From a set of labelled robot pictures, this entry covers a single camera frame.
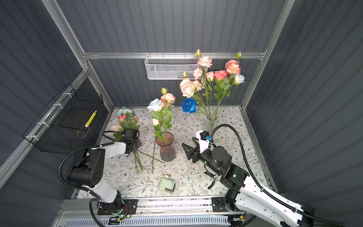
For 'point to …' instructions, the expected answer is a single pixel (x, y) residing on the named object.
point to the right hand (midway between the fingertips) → (189, 142)
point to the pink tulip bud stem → (155, 122)
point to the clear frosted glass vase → (212, 123)
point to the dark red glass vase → (167, 153)
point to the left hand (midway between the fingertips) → (136, 143)
